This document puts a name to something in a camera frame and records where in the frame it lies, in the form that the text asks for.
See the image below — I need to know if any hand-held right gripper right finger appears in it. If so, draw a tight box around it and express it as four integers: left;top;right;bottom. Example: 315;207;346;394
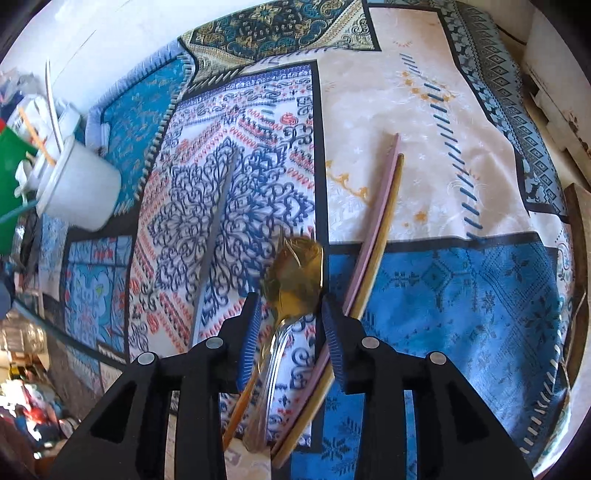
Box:
321;293;534;480

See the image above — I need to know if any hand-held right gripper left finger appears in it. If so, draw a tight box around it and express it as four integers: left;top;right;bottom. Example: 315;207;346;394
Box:
48;292;262;480

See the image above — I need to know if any gold spoon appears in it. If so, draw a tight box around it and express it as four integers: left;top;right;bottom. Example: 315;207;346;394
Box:
244;233;325;452

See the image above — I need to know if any pink chopstick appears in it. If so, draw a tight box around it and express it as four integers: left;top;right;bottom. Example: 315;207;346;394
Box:
272;133;402;462

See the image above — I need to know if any white ceramic cup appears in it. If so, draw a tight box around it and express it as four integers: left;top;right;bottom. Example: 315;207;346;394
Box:
34;136;123;232

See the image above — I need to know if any patterned blue tablecloth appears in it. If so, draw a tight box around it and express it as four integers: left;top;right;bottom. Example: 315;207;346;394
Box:
14;0;583;480

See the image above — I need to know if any green box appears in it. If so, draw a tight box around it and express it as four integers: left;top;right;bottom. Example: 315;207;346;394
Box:
0;129;42;254

